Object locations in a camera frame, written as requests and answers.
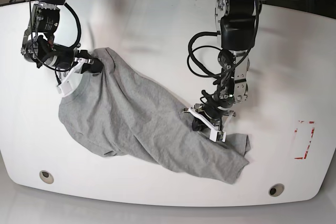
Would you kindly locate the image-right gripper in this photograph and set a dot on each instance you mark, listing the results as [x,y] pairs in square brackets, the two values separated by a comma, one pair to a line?
[206,117]

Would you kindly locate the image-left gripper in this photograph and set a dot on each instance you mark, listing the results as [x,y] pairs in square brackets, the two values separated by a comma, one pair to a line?
[83,62]

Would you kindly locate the grey t-shirt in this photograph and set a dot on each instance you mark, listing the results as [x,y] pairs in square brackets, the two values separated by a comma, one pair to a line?
[119,112]

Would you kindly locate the black robot arm image-left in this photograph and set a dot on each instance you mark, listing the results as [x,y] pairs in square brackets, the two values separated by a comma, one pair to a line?
[39,45]

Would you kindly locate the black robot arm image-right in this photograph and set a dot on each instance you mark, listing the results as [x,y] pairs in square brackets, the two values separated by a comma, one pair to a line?
[237,23]

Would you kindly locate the red tape rectangle marking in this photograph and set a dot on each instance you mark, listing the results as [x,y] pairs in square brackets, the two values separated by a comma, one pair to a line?
[302,139]

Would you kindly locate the right table grommet hole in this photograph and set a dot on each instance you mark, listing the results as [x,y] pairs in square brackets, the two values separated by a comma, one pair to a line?
[276,190]

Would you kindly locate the table grommet hole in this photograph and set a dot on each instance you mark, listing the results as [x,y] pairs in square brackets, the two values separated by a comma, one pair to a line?
[46,177]
[276,190]

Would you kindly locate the left table grommet hole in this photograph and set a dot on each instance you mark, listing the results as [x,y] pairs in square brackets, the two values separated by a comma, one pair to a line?
[46,177]

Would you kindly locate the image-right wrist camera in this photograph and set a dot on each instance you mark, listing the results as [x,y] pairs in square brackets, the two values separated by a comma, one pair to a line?
[217,135]

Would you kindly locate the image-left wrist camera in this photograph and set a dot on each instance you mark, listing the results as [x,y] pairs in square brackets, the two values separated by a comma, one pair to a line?
[69,84]

